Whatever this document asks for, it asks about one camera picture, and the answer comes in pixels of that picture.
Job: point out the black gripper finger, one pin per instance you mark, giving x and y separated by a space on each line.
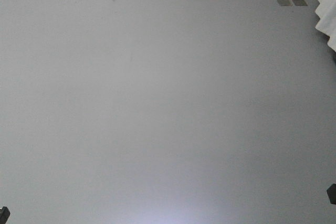
4 213
331 192

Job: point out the white draped cloth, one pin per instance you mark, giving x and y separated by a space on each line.
326 24

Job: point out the grey floor tape patch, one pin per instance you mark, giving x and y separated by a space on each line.
299 2
284 2

